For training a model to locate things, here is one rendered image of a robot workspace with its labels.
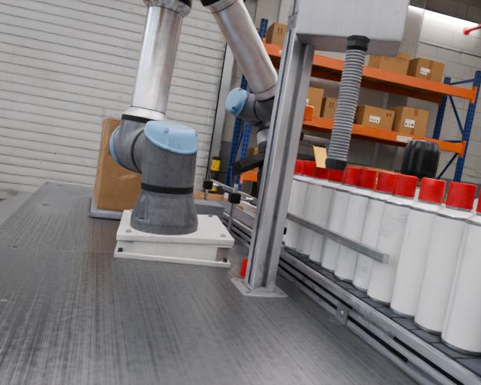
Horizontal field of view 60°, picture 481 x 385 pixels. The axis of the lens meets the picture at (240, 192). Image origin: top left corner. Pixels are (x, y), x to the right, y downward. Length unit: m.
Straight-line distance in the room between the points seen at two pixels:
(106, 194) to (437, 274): 0.95
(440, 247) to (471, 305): 0.08
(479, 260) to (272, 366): 0.28
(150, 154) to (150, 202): 0.10
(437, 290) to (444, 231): 0.08
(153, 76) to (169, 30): 0.11
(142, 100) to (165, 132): 0.16
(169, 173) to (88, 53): 4.40
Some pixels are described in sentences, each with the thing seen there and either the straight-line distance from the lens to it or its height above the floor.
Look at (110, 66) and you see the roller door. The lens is 5.20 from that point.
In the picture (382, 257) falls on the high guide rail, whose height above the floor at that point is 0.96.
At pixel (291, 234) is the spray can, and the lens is 0.97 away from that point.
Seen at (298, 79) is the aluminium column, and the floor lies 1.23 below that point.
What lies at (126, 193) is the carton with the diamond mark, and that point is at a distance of 1.30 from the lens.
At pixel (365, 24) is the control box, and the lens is 0.74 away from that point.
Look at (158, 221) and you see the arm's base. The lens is 0.89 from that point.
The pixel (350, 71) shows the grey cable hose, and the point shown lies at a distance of 0.70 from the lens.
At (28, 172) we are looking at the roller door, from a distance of 5.30.
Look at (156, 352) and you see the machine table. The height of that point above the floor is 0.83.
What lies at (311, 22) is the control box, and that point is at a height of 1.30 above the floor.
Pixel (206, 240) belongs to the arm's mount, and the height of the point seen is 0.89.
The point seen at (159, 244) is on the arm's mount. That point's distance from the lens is 0.89.
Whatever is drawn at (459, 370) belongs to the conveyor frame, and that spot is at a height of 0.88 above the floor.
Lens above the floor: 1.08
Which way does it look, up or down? 5 degrees down
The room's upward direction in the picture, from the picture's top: 9 degrees clockwise
